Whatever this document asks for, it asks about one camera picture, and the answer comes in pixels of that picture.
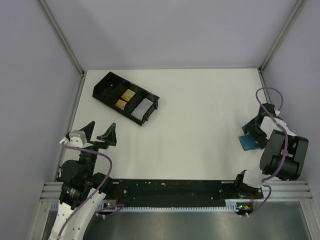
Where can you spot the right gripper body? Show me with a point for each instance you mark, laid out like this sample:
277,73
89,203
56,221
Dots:
253,128

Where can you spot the blue card holder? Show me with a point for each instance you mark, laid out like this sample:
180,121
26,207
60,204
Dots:
247,142

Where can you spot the upper gold card in tray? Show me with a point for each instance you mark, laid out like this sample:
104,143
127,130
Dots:
128,94

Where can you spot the gold card in tray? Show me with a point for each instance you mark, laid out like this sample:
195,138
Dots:
121,104
128,94

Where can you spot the lower gold card in tray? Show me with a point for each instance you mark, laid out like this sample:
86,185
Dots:
121,104

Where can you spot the left aluminium frame post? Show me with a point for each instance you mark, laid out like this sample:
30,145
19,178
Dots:
60,35

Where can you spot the black organizer tray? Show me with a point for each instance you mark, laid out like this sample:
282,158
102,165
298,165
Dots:
110,89

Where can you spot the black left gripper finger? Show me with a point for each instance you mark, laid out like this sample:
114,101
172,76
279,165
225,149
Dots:
87,131
109,137

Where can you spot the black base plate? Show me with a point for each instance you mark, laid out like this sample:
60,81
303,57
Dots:
159,193

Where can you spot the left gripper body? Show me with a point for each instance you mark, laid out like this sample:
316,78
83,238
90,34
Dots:
96,144

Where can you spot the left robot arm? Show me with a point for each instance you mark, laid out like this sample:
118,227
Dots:
82,189

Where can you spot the white card in tray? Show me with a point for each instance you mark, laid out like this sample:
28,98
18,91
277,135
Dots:
141,109

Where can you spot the right aluminium frame post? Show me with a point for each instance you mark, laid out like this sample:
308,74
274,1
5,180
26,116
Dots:
294,13

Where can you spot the aluminium front rail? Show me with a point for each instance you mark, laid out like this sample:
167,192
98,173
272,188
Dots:
281,191

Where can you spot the aluminium frame post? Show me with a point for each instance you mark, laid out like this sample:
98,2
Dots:
294,13
60,35

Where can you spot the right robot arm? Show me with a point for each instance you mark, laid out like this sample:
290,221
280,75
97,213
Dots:
283,155

